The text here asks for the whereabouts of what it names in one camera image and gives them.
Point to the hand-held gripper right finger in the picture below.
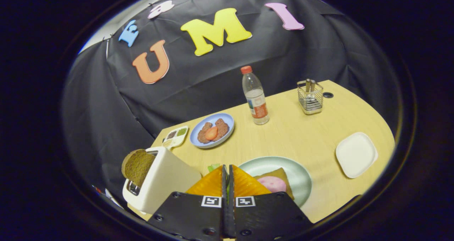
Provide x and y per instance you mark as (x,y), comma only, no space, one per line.
(266,216)

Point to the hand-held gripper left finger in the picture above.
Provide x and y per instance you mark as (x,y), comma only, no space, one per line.
(191,216)

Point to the green lettuce leaf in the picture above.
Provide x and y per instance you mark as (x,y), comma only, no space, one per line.
(212,167)

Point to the brown toasted bread slice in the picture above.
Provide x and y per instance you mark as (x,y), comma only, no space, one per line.
(136,166)

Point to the pink ham slice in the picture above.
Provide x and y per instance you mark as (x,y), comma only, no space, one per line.
(275,183)

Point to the white toaster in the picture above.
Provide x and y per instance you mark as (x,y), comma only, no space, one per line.
(166,180)

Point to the light brown bread slice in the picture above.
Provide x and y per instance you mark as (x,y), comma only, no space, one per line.
(280,172)

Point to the pale green round plate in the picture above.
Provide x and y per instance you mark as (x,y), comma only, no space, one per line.
(299,170)

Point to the white divided condiment tray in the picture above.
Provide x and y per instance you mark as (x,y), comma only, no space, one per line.
(175,137)

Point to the brown meat patty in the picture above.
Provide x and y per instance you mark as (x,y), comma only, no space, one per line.
(203,136)
(222,127)

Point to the blue round plate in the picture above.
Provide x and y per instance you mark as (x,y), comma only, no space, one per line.
(227,122)

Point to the white square plate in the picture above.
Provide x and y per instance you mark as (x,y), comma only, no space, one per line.
(356,154)

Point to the clear plastic water bottle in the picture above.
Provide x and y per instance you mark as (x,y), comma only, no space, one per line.
(256,102)

